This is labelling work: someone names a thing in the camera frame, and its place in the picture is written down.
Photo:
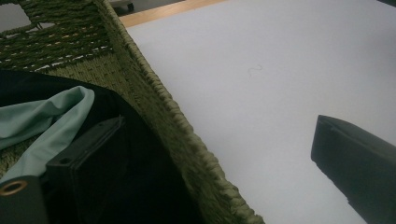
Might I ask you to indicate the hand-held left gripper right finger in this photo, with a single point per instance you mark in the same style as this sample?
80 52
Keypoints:
358 168

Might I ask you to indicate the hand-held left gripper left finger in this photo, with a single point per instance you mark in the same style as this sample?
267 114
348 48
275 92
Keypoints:
90 174

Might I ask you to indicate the black and mint shirt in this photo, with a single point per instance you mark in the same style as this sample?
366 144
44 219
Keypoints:
46 118

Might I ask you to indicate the green woven basket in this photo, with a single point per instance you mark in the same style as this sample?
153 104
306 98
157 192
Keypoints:
149 93

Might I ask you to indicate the white table board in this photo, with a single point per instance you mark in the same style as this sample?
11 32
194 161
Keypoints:
264 77

